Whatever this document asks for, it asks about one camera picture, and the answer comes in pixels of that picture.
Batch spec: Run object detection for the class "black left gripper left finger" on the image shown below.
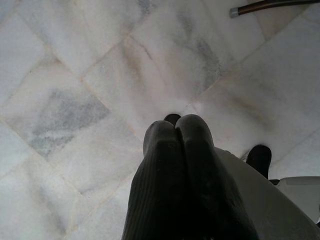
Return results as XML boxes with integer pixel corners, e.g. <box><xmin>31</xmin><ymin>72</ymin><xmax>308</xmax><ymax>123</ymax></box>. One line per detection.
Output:
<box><xmin>121</xmin><ymin>119</ymin><xmax>191</xmax><ymax>240</ymax></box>

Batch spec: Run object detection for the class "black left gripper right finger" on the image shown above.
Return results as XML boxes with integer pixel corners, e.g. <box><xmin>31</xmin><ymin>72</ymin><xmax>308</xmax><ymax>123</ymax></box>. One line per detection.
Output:
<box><xmin>175</xmin><ymin>114</ymin><xmax>256</xmax><ymax>240</ymax></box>

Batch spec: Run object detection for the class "black robot foot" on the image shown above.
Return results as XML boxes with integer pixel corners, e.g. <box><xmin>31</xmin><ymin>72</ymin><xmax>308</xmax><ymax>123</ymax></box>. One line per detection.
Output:
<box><xmin>245</xmin><ymin>144</ymin><xmax>273</xmax><ymax>180</ymax></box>
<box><xmin>163</xmin><ymin>113</ymin><xmax>183</xmax><ymax>126</ymax></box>

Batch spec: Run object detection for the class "dark chair leg, grey cap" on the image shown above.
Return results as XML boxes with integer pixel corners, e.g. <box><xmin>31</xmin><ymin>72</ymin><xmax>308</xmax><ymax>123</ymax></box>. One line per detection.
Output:
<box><xmin>229</xmin><ymin>0</ymin><xmax>320</xmax><ymax>19</ymax></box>

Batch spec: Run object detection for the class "white plate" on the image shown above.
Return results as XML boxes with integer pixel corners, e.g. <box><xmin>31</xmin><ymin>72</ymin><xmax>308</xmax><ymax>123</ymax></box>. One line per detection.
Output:
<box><xmin>213</xmin><ymin>146</ymin><xmax>320</xmax><ymax>240</ymax></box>

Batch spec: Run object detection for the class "black robot left foot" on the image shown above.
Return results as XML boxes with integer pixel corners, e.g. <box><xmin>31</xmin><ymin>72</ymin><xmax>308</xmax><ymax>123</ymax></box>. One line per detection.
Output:
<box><xmin>163</xmin><ymin>113</ymin><xmax>183</xmax><ymax>126</ymax></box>

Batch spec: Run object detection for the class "black robot right foot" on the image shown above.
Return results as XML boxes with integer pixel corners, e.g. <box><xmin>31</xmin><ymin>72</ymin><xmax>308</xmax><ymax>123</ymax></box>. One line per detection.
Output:
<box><xmin>245</xmin><ymin>144</ymin><xmax>273</xmax><ymax>180</ymax></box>

